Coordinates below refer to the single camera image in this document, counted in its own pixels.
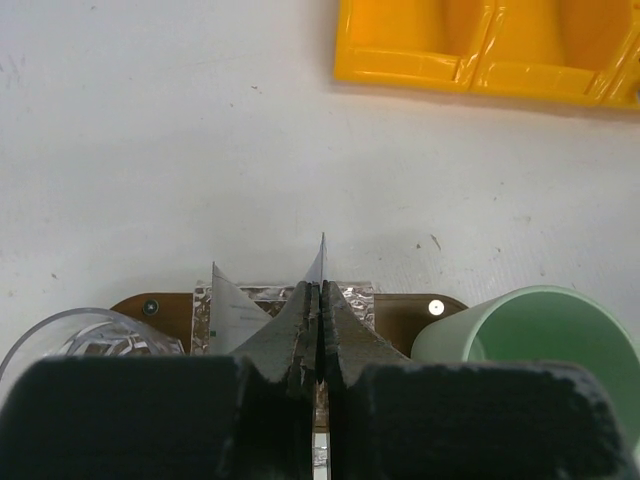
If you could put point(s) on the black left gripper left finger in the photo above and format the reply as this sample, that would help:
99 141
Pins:
247 415

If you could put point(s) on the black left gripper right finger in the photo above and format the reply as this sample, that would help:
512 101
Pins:
393 418

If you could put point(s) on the white toothpaste tube black cap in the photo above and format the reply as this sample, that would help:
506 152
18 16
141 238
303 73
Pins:
234 317

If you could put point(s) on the clear glass holder block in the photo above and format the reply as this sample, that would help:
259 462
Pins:
271 299

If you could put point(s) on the clear glass tumbler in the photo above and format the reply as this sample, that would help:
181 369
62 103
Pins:
85 332

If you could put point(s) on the green plastic cup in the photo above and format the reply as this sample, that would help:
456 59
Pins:
543 323

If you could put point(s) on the wooden oval tray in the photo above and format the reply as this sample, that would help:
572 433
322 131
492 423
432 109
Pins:
398 318

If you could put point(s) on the yellow bin left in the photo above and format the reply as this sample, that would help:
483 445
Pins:
430 44

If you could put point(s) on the yellow bin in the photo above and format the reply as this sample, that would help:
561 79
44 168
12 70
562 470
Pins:
430 44
623 92
564 51

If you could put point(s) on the yellow bin right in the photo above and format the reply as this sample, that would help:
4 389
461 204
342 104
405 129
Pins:
623 92

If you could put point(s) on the yellow bin middle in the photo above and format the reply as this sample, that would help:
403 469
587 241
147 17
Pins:
564 51

